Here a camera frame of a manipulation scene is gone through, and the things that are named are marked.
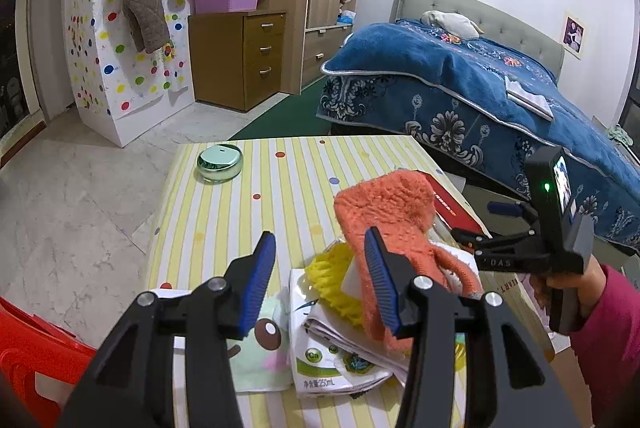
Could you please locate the small framed wall picture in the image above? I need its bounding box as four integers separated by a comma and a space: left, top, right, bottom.
562, 12, 586, 58

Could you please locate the white green milk carton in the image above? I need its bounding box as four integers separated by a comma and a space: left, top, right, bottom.
289, 268, 396, 400

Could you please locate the blue floral blanket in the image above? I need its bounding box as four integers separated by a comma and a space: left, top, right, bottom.
317, 18, 640, 253

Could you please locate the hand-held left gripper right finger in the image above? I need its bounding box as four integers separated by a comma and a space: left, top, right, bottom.
363, 228, 583, 428

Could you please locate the cartoon print small towel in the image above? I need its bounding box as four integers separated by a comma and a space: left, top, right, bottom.
225, 295, 296, 394

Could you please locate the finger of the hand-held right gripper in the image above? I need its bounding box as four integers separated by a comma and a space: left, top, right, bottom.
487, 201, 538, 229
450, 227, 540, 255

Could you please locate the green round tin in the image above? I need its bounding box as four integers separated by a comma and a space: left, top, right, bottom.
196, 144, 243, 182

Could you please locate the white pillow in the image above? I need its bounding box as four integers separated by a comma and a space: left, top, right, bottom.
420, 10, 485, 41

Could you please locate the yellow striped tablecloth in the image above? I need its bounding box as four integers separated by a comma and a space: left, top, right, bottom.
145, 135, 501, 428

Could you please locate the orange fuzzy sock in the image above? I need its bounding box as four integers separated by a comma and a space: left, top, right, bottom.
333, 171, 485, 354

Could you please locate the light green cloth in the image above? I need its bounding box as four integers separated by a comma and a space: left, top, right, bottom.
607, 125, 640, 149

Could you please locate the red flat box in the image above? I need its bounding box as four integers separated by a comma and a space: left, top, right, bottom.
420, 172, 493, 239

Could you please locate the grey upholstered bed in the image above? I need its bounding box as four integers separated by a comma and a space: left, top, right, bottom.
389, 0, 565, 83

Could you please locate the person's right hand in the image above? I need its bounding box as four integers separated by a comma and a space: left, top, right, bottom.
530, 255, 608, 324

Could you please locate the green rug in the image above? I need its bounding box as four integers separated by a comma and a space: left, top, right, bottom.
227, 90, 416, 141

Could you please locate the red plastic stool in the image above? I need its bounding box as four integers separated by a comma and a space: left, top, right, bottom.
0, 295, 98, 428

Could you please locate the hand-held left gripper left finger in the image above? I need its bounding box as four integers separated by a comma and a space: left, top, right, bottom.
57, 232, 277, 428

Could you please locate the folded white cloth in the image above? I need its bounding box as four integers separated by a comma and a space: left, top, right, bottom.
504, 75, 555, 123

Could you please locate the yellow foam fruit net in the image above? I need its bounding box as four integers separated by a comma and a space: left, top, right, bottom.
305, 244, 366, 328

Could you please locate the wooden drawer cabinet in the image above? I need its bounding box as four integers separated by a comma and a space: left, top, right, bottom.
188, 10, 288, 113

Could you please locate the white paper piece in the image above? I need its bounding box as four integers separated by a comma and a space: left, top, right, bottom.
427, 238, 482, 289

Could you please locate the white dotted cabinet cover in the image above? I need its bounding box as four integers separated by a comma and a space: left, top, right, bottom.
62, 0, 196, 147

